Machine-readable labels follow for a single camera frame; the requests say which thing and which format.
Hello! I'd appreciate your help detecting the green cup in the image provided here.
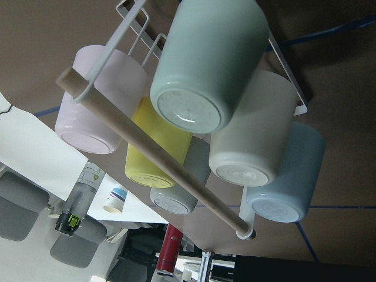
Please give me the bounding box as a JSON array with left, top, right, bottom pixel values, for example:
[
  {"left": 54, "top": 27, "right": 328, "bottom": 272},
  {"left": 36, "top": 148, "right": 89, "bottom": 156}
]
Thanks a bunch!
[{"left": 150, "top": 1, "right": 269, "bottom": 133}]

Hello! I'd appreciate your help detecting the yellow cup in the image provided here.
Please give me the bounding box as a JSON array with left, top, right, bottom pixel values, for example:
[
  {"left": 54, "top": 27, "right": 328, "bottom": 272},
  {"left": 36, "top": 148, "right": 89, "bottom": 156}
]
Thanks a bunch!
[{"left": 125, "top": 96, "right": 193, "bottom": 189}]

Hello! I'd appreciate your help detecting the grey cup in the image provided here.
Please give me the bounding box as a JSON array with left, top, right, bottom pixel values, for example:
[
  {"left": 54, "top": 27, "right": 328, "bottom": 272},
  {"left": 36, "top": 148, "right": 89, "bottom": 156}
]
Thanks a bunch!
[{"left": 150, "top": 136, "right": 211, "bottom": 214}]

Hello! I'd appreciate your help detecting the beige cup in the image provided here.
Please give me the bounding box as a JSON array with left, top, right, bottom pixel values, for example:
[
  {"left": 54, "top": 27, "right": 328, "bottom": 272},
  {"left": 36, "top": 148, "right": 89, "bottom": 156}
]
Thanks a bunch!
[{"left": 209, "top": 70, "right": 297, "bottom": 187}]

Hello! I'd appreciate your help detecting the pink cup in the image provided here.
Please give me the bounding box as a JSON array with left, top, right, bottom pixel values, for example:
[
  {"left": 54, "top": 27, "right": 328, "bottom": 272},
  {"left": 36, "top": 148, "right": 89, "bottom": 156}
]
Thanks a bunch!
[{"left": 55, "top": 49, "right": 147, "bottom": 154}]

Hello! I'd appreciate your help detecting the paper cup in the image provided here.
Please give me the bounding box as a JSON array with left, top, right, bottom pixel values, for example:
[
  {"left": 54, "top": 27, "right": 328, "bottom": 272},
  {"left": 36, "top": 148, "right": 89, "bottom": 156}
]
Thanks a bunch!
[{"left": 103, "top": 187, "right": 127, "bottom": 214}]

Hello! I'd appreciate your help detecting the blue cup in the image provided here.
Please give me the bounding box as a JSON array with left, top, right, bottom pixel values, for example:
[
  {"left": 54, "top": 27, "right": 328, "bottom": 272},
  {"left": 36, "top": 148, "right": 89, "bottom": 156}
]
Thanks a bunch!
[{"left": 241, "top": 122, "right": 325, "bottom": 223}]

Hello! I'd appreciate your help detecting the red bottle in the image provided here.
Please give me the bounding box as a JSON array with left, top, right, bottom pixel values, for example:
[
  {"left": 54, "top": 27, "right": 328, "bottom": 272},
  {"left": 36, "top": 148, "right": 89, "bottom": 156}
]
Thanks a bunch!
[{"left": 156, "top": 224, "right": 183, "bottom": 273}]

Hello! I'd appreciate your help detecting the clear water bottle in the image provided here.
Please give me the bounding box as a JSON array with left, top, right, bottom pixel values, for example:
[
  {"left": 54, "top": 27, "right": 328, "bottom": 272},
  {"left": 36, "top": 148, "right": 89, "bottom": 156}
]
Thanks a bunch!
[{"left": 55, "top": 160, "right": 106, "bottom": 236}]

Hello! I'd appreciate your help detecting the wooden rack handle rod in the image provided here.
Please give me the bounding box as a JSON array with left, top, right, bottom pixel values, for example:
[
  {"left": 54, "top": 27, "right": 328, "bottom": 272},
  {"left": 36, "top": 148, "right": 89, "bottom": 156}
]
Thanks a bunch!
[{"left": 56, "top": 68, "right": 256, "bottom": 240}]

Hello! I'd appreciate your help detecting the white wire cup rack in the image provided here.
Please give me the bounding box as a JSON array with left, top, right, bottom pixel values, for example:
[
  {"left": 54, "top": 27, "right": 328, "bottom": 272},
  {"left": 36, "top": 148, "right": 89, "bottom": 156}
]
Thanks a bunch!
[{"left": 81, "top": 1, "right": 297, "bottom": 223}]

